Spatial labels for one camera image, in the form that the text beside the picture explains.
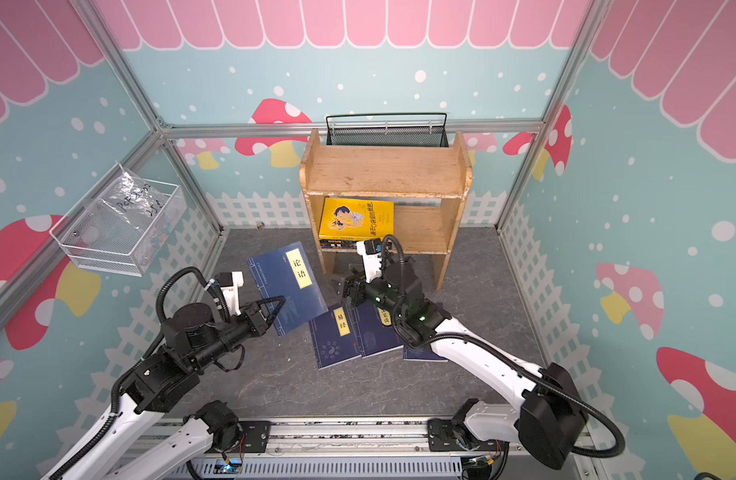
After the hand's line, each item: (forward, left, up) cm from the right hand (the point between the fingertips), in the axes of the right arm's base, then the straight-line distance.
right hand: (335, 272), depth 70 cm
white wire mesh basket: (+11, +53, +5) cm, 54 cm away
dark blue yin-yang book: (-3, +4, -31) cm, 31 cm away
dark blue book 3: (-8, -23, -30) cm, 38 cm away
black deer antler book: (+15, +2, -7) cm, 17 cm away
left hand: (-8, +11, -2) cm, 14 cm away
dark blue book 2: (-3, -9, -30) cm, 31 cm away
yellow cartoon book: (+21, -4, -3) cm, 22 cm away
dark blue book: (-2, +11, +2) cm, 11 cm away
